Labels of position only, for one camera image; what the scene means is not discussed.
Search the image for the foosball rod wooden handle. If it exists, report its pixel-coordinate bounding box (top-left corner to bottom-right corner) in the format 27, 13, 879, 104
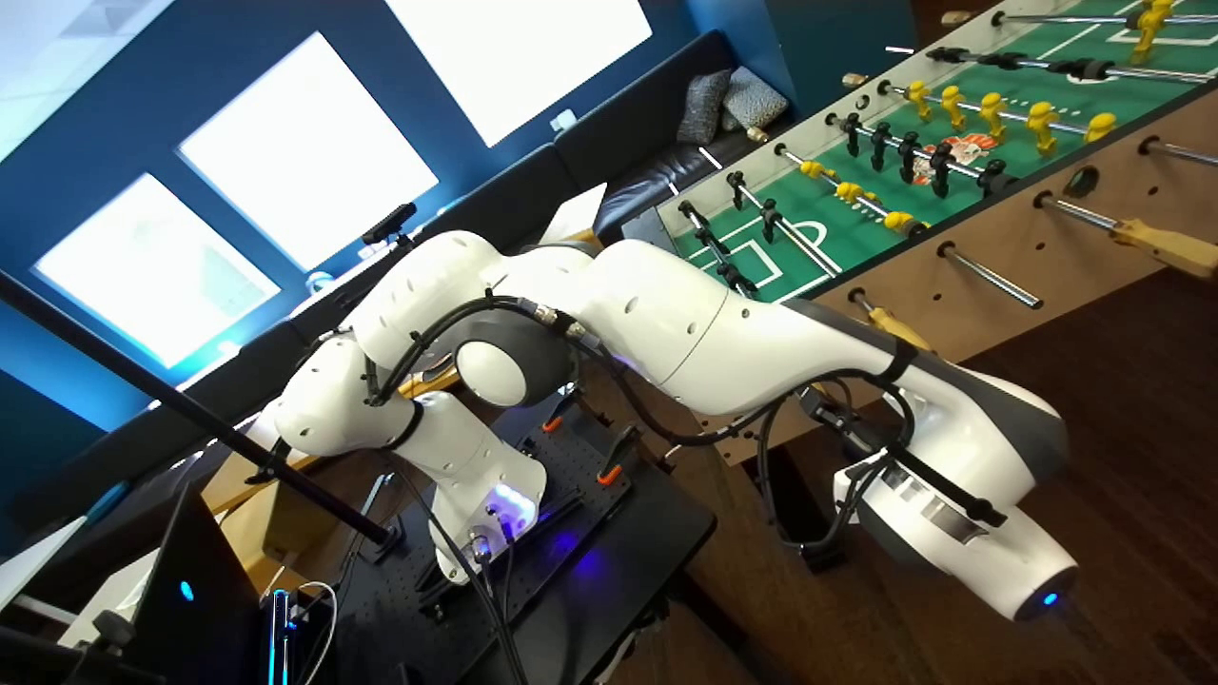
849, 288, 931, 356
1033, 188, 1218, 282

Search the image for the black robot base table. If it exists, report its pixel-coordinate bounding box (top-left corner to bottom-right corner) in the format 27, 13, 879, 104
319, 400, 716, 685

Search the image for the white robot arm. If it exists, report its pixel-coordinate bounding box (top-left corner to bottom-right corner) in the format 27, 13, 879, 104
270, 229, 1079, 622

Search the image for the foosball table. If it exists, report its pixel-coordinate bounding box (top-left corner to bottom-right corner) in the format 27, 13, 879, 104
665, 0, 1218, 351

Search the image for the black laptop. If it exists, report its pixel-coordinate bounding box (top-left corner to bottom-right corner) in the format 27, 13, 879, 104
126, 494, 263, 685

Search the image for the black tripod pole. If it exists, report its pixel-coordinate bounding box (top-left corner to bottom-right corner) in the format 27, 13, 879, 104
0, 273, 404, 552

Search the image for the black camera on stand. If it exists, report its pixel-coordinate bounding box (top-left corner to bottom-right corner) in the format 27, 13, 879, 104
360, 203, 420, 247

